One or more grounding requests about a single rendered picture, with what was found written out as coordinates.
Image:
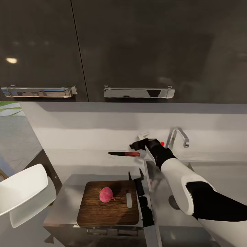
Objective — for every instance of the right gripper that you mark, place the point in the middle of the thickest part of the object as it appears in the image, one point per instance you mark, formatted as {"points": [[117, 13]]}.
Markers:
{"points": [[138, 145]]}

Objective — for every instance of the drop in sink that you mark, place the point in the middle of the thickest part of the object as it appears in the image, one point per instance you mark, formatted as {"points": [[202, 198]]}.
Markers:
{"points": [[173, 227]]}

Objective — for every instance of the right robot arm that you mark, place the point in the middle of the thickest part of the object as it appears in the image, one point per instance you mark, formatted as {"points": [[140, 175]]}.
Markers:
{"points": [[224, 218]]}

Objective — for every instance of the bowl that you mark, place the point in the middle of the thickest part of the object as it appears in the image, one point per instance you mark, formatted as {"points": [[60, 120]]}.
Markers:
{"points": [[22, 187]]}

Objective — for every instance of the cutting board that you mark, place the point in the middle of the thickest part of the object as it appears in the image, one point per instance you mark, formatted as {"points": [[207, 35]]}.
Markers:
{"points": [[95, 212]]}

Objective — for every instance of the cabinet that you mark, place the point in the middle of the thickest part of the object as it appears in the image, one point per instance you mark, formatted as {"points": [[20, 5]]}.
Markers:
{"points": [[124, 51]]}

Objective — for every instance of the vidalia onion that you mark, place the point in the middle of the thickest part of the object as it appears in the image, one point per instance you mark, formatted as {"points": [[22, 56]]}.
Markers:
{"points": [[106, 194]]}

